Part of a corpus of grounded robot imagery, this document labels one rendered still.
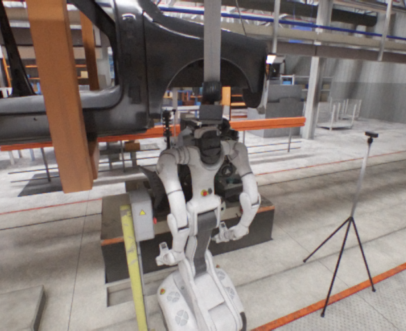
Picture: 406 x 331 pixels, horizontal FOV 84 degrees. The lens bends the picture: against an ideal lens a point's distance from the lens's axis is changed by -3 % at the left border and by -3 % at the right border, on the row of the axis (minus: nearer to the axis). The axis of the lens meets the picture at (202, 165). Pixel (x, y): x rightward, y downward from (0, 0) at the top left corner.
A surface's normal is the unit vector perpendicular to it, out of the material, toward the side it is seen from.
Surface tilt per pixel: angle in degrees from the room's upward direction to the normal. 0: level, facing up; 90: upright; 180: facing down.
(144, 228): 90
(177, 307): 38
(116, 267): 90
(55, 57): 90
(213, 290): 23
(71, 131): 90
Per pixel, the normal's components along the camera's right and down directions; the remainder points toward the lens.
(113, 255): 0.35, 0.32
